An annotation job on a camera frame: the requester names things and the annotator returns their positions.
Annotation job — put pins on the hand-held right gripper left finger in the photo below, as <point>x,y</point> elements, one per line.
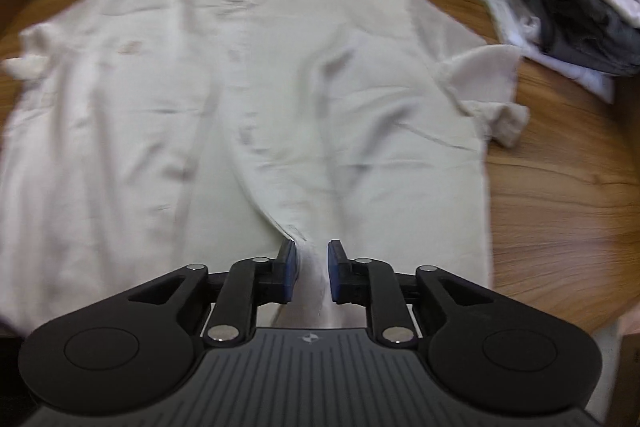
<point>289,272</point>

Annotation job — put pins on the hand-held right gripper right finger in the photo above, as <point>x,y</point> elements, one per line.
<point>334,272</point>

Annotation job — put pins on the beige satin shirt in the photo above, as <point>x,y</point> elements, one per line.
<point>150,107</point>

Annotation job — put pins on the stack of folded clothes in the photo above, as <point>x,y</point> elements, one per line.
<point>575,17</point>

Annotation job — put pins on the white folded shirt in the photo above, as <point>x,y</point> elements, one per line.
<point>520,32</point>

